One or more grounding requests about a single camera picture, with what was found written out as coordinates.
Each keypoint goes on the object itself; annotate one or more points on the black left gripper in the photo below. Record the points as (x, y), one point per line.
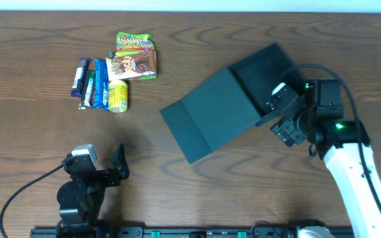
(101, 175)

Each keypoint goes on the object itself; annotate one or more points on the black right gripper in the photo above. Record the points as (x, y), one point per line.
(286, 131)

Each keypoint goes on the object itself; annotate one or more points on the dark green flip-lid box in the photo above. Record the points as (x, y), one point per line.
(230, 102)

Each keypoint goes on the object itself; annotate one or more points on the blue cookie package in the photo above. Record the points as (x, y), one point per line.
(101, 85)

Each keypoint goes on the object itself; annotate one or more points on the brown Pocky box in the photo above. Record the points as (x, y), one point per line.
(136, 66)

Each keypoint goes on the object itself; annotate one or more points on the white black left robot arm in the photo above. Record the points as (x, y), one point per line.
(81, 198)

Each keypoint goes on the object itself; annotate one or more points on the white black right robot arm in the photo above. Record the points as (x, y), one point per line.
(313, 112)

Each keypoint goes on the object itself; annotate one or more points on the green white candy bar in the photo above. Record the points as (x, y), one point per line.
(87, 90)

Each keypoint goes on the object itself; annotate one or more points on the yellow candy canister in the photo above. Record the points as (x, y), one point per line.
(118, 96)

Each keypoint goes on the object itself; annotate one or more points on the purple candy bar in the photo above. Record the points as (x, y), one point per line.
(80, 73)

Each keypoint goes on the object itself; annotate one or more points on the green gummy worms bag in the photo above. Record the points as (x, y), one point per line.
(126, 42)

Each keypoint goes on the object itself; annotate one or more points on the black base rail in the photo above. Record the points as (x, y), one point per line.
(264, 229)

